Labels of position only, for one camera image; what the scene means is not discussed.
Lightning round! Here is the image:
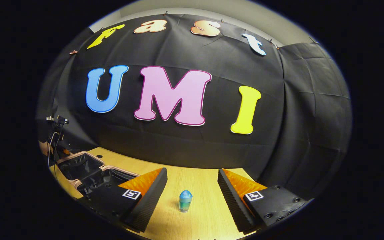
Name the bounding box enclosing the blue capped clear bottle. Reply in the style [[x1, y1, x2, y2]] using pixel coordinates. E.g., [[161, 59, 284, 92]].
[[179, 190, 193, 213]]

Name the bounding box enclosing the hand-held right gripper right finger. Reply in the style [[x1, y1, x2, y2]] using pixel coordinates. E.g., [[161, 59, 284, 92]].
[[217, 168, 310, 233]]

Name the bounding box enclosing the pink suitcase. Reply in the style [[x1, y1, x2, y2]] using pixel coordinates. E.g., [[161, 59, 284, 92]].
[[55, 151, 141, 200]]

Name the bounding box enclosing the black backdrop cloth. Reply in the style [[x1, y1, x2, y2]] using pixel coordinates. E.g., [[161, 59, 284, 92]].
[[35, 13, 352, 200]]

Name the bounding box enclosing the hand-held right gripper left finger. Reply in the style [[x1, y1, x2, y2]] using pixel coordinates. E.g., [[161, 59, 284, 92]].
[[78, 167, 168, 233]]

